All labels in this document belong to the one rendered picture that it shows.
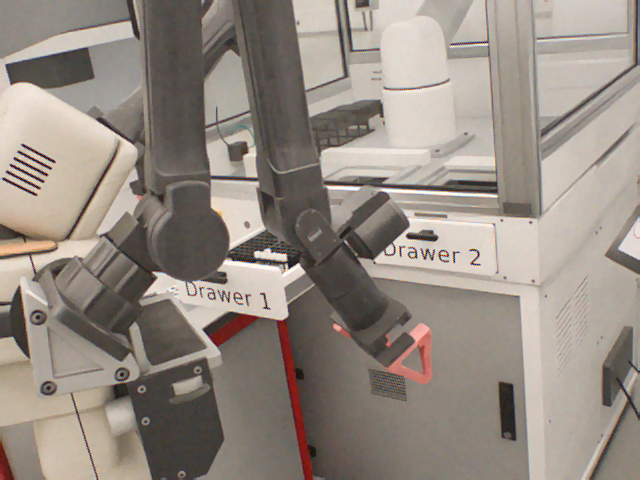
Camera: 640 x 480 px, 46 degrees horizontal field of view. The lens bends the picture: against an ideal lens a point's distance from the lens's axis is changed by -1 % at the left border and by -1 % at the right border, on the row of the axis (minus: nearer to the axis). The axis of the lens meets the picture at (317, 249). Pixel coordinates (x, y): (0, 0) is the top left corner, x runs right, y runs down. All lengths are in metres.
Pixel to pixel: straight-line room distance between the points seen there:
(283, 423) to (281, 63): 1.40
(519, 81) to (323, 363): 0.93
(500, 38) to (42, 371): 1.05
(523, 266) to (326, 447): 0.87
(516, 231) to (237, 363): 0.73
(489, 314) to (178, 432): 0.91
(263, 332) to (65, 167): 1.12
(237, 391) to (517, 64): 0.99
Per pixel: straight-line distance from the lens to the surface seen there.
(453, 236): 1.62
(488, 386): 1.80
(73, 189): 0.87
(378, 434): 2.05
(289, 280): 1.55
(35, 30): 2.27
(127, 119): 1.21
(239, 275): 1.55
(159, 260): 0.74
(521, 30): 1.48
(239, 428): 1.91
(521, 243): 1.59
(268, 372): 1.95
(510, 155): 1.54
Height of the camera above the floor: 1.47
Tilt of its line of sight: 20 degrees down
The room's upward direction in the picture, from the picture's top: 8 degrees counter-clockwise
